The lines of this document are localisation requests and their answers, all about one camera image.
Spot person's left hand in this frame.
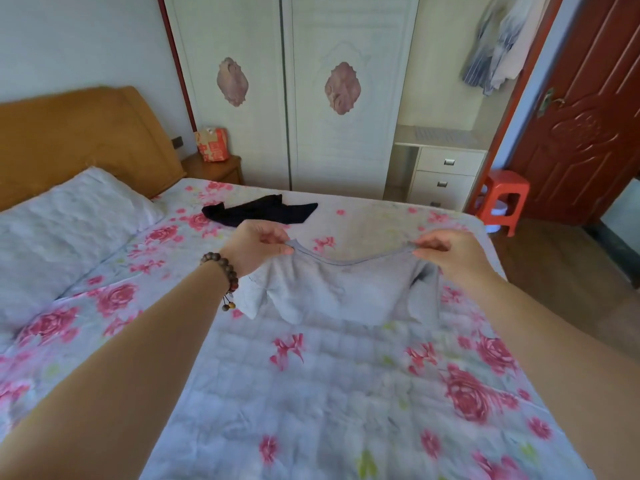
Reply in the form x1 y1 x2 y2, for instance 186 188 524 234
219 220 295 279

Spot person's right hand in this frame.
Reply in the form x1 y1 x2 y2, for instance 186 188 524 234
412 230 493 284

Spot grey garment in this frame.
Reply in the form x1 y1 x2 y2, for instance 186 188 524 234
233 239 442 326

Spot person's right forearm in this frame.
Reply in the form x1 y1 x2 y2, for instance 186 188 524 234
452 267 640 480

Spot person's left forearm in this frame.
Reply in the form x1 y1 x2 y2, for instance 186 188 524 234
0 261 232 480

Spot black garment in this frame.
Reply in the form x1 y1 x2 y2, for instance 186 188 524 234
201 195 319 228

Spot white drawer cabinet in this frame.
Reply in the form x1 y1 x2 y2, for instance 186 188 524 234
383 125 490 212

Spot red plastic stool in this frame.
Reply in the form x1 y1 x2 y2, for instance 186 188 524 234
475 169 531 238

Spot wooden nightstand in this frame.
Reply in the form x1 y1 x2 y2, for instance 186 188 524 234
181 154 244 186

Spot red paper bag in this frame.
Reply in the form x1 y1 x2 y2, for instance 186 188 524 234
194 127 230 163

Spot floral bed sheet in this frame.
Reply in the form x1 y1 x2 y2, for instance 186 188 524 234
0 178 596 480

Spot white wardrobe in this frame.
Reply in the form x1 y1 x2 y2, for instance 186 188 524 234
163 0 421 200

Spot dark red door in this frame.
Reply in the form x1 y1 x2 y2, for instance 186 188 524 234
507 0 640 226

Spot white quilted pillow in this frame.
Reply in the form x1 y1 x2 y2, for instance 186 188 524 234
0 167 166 340

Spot orange-brown headboard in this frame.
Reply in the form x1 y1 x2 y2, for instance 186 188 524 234
0 86 187 211

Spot hanging striped clothes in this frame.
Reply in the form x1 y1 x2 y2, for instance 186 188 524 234
460 0 552 96

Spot brown bead bracelet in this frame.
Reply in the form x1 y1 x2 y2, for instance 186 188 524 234
200 252 240 312

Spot metal door handle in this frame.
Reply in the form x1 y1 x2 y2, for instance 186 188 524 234
537 88 566 118

